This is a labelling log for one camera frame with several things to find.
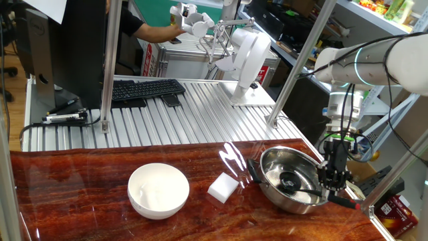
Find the green adapter ring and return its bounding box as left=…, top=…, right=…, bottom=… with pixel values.
left=324, top=133, right=356, bottom=143

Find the silver aluminium flight case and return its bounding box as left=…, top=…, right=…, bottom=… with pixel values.
left=154, top=33, right=282, bottom=81

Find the black keyboard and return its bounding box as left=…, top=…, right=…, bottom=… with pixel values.
left=111, top=78, right=187, bottom=102

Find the red printed carton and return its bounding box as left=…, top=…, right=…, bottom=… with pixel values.
left=374, top=195, right=421, bottom=239

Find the black pen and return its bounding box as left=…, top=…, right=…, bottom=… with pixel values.
left=46, top=96, right=80, bottom=116

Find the wood pattern table mat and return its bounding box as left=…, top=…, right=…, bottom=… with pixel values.
left=9, top=139, right=389, bottom=241

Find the black computer monitor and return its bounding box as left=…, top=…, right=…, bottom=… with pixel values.
left=13, top=0, right=108, bottom=111

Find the white ceramic bowl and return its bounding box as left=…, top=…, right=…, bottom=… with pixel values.
left=127, top=162, right=191, bottom=221

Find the steel pot with black handles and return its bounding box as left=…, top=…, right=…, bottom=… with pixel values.
left=246, top=145, right=348, bottom=215

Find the red and white sign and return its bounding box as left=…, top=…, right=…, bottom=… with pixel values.
left=140, top=35, right=160, bottom=78

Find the black flat pad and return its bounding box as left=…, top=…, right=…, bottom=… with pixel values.
left=111, top=97, right=147, bottom=109

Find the white sponge block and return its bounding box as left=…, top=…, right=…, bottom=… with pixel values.
left=207, top=171, right=240, bottom=204

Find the brown cardboard box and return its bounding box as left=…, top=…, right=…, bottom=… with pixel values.
left=329, top=159, right=379, bottom=183

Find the white haptic control device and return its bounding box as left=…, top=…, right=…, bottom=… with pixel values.
left=169, top=2, right=277, bottom=108

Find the black plastic case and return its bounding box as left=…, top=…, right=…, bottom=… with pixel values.
left=356, top=165, right=405, bottom=198

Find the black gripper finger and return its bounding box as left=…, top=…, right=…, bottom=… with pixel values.
left=316, top=160, right=334, bottom=192
left=334, top=168, right=354, bottom=192

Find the black ladle with red ring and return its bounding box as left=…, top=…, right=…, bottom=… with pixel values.
left=278, top=171, right=362, bottom=211

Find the person bare forearm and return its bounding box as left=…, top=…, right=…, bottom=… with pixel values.
left=133, top=22, right=178, bottom=44

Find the black table cable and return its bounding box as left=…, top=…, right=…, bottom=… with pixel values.
left=19, top=115, right=102, bottom=151

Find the black camera cable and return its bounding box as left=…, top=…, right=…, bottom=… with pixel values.
left=296, top=31, right=428, bottom=80

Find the white paper sheet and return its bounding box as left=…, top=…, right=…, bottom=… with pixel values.
left=21, top=0, right=68, bottom=25

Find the white marker pen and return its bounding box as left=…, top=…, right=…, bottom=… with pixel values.
left=42, top=113, right=88, bottom=122

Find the white metal shelf rack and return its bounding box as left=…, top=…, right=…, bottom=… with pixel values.
left=314, top=0, right=428, bottom=161

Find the black shirt sleeve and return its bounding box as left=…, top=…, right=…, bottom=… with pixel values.
left=118, top=6, right=144, bottom=37

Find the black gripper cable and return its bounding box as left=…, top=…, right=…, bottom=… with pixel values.
left=316, top=36, right=428, bottom=165

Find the black office chair base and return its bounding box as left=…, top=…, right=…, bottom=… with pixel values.
left=0, top=65, right=19, bottom=103

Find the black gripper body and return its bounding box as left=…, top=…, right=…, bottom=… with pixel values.
left=322, top=139, right=352, bottom=171

